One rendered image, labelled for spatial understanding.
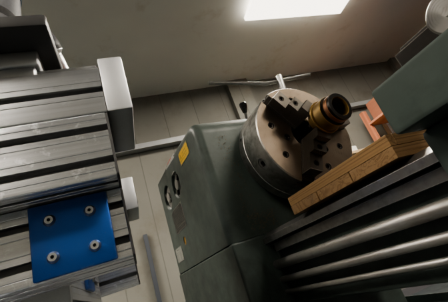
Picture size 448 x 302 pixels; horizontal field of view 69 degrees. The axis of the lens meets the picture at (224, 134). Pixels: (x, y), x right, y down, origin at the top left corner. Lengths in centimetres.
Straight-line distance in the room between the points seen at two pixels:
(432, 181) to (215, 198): 56
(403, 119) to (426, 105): 3
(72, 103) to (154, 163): 333
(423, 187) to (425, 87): 23
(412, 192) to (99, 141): 46
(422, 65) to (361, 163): 26
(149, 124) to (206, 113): 74
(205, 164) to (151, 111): 317
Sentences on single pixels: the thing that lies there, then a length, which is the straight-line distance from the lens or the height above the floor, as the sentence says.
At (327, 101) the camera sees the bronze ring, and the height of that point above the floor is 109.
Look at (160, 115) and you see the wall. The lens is 407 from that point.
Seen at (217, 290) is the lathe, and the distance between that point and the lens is 107.
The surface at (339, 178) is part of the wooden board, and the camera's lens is 63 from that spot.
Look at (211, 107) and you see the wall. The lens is 422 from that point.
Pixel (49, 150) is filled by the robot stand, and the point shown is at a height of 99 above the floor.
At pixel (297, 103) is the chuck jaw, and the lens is 91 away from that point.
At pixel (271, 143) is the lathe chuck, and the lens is 87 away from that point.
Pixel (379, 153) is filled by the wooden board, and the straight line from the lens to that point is 57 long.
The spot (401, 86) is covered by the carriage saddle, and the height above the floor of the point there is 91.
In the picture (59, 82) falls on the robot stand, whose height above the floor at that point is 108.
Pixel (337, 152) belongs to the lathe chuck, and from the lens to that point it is 98.
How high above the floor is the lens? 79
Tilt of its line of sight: 23 degrees up
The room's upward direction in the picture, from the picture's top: 20 degrees counter-clockwise
